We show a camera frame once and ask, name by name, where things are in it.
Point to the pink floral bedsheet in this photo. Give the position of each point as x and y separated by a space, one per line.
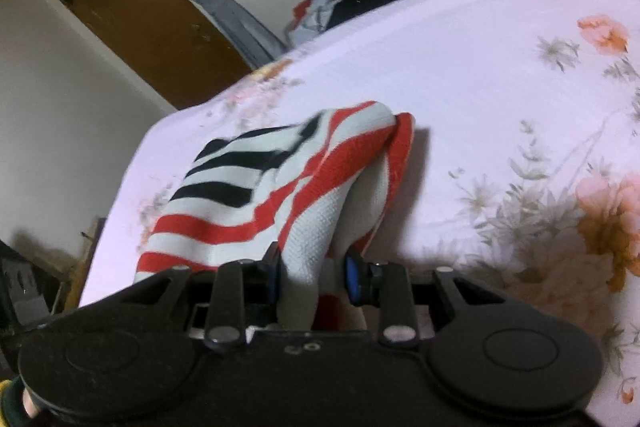
475 82

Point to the dark object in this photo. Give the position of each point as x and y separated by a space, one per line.
22 287

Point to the brown wooden door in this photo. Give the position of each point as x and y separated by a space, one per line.
145 17

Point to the white blue crumpled cloth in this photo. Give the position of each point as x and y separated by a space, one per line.
315 17

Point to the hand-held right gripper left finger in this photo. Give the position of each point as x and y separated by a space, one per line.
272 277

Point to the red black white striped sweater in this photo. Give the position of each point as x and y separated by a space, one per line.
240 187

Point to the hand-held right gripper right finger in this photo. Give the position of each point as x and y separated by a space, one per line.
354 279

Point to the wooden furniture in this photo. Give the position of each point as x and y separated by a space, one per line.
87 257

